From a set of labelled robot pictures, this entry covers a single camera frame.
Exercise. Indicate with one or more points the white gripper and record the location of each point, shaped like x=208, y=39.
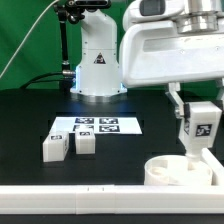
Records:
x=155, y=53

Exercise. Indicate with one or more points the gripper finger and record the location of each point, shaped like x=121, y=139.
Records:
x=220, y=95

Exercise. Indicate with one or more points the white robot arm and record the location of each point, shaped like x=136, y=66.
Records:
x=98, y=73

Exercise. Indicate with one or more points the white marker sheet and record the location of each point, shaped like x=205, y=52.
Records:
x=100, y=125

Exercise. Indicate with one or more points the white L-shaped fence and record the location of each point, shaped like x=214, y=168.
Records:
x=117, y=199

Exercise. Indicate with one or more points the black camera stand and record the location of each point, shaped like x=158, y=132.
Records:
x=67, y=11

